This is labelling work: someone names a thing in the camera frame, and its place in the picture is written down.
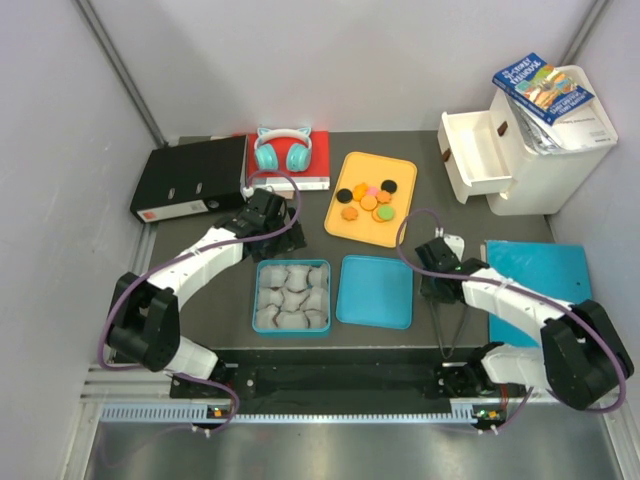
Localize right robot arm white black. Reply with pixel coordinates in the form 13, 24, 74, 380
415, 235, 635, 411

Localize round orange cookie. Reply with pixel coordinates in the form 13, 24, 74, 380
371, 209, 384, 223
359, 195, 378, 211

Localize orange flower cookie right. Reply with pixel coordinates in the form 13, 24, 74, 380
376, 190, 393, 205

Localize blue folder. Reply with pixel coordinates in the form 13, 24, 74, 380
485, 239, 593, 350

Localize grey cable duct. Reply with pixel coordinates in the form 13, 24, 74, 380
100, 403, 478, 424

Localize green cookie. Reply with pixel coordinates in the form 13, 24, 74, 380
376, 205, 395, 222

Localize black ring binder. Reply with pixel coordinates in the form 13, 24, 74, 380
130, 136, 248, 223

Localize orange flower cookie top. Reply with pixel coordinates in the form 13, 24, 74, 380
352, 183, 369, 202

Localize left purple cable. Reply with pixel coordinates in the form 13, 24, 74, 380
97, 169, 303, 437

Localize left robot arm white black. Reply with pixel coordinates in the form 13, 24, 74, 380
98, 189, 306, 397

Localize orange flower cookie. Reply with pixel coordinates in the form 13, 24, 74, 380
341, 206, 359, 221
352, 183, 369, 202
376, 190, 393, 205

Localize teal cat ear headphones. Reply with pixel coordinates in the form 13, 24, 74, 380
253, 127, 313, 173

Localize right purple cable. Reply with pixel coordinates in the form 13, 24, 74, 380
395, 208, 629, 435

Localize blue paperback book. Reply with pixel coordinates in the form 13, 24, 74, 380
492, 53, 595, 126

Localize black cookie right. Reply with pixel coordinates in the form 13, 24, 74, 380
380, 179, 397, 194

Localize yellow tray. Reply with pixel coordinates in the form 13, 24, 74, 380
324, 152, 418, 248

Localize blue tin lid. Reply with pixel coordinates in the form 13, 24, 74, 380
336, 255, 414, 330

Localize orange flower cookie bottom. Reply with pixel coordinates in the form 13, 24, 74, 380
341, 206, 359, 221

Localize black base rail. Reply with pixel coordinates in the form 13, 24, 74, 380
169, 347, 531, 401

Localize white drawer cabinet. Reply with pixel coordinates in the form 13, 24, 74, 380
438, 66, 618, 215

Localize red book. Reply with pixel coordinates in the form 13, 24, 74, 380
247, 130, 330, 195

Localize purple cable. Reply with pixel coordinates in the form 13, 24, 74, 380
395, 208, 629, 435
97, 169, 303, 437

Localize blue cookie tin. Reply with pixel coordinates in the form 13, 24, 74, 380
252, 259, 332, 338

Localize silver foil packet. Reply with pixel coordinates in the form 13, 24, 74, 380
506, 96, 564, 155

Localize black cookie left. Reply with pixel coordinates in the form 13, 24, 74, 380
336, 188, 353, 204

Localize black cookie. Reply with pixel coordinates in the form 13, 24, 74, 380
336, 188, 353, 204
380, 179, 397, 194

